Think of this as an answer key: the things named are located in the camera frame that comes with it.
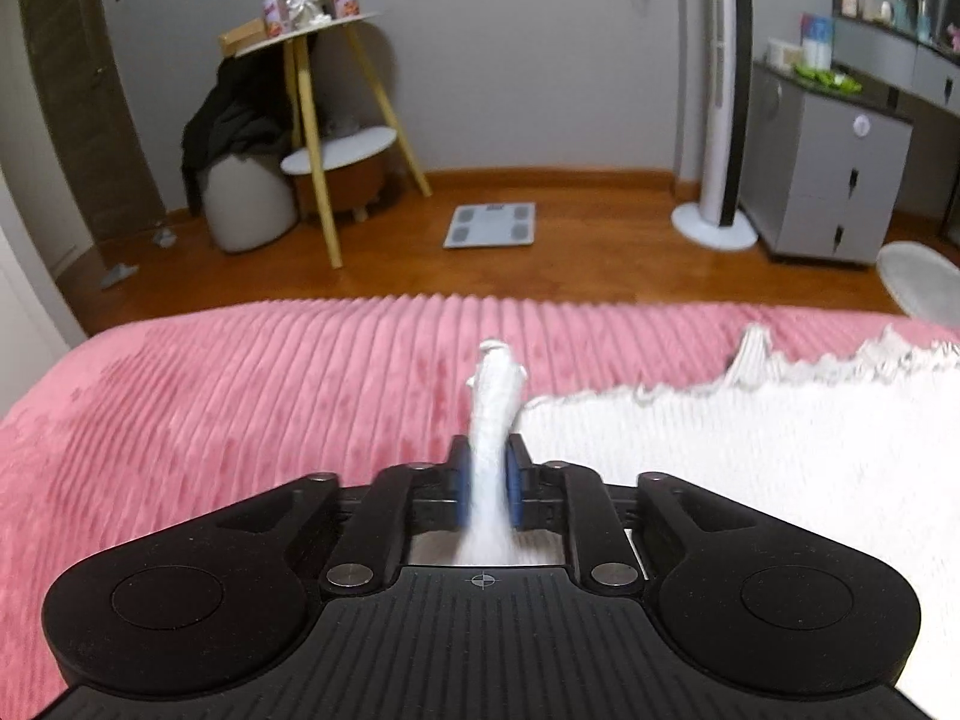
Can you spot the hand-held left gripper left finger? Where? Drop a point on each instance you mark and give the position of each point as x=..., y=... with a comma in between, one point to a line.
x=461, y=495

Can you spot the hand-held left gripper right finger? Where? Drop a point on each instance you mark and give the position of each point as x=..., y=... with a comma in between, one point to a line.
x=514, y=491

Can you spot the white ribbed sweater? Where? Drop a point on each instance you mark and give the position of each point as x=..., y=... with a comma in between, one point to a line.
x=750, y=465

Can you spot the dark clothes pile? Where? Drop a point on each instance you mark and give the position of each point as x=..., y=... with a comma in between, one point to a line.
x=225, y=127

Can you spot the pink ribbed blanket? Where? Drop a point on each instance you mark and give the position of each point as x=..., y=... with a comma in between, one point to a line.
x=225, y=405

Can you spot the grey bathroom scale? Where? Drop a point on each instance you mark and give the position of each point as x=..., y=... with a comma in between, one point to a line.
x=489, y=226

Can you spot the grey pouf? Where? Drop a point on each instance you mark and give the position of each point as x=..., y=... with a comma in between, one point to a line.
x=247, y=210

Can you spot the grey slipper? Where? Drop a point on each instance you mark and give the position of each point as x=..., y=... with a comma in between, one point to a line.
x=118, y=277
x=165, y=238

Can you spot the round side table yellow legs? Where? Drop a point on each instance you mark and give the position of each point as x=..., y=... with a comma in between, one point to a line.
x=307, y=90

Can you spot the grey drawer cabinet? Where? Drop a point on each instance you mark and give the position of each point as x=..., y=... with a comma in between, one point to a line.
x=825, y=172

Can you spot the white tower fan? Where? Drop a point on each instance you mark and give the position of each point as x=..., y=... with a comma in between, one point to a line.
x=720, y=90

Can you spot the white wardrobe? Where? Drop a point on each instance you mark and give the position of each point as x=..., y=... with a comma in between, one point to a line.
x=30, y=277

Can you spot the brown cardboard box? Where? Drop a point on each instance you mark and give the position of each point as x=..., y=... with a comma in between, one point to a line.
x=241, y=39

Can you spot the small white box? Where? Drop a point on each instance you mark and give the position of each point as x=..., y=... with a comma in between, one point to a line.
x=782, y=54

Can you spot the green item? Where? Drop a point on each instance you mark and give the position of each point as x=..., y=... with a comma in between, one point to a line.
x=825, y=79

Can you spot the blue and white pack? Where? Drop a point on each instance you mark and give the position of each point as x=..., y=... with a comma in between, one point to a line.
x=817, y=41

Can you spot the brown wooden door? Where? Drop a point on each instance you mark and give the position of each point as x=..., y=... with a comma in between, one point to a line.
x=82, y=90

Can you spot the grey dressing table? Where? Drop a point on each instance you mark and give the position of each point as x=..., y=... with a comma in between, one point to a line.
x=930, y=82

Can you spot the teal bottle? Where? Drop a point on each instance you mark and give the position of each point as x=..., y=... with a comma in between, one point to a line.
x=901, y=11

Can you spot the pink plush toy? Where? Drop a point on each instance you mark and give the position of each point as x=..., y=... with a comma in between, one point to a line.
x=954, y=37

